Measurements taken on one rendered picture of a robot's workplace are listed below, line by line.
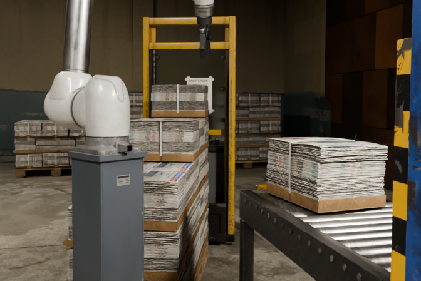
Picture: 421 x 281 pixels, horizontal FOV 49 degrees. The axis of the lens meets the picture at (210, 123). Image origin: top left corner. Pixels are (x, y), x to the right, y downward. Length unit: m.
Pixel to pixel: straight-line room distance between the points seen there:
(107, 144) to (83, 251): 0.40
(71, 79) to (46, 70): 7.34
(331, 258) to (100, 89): 0.92
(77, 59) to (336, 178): 1.04
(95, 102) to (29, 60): 7.56
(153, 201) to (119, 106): 0.60
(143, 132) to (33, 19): 6.78
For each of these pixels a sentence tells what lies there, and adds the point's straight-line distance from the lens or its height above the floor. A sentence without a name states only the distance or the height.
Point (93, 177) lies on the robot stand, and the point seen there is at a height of 0.92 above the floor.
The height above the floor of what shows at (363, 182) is 0.90.
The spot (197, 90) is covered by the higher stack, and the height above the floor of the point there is 1.25.
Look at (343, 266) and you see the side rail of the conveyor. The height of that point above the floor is 0.78.
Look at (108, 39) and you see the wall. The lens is 9.14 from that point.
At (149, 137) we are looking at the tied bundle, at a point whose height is 0.97.
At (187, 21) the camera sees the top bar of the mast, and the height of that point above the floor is 1.81.
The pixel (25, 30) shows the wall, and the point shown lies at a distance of 9.23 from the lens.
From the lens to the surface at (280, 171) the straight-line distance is 1.82.
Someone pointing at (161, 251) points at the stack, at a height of 0.51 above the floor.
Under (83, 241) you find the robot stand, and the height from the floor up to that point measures 0.68.
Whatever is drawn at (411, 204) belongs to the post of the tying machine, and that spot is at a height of 1.06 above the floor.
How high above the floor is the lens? 1.19
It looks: 3 degrees down
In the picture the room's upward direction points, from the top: straight up
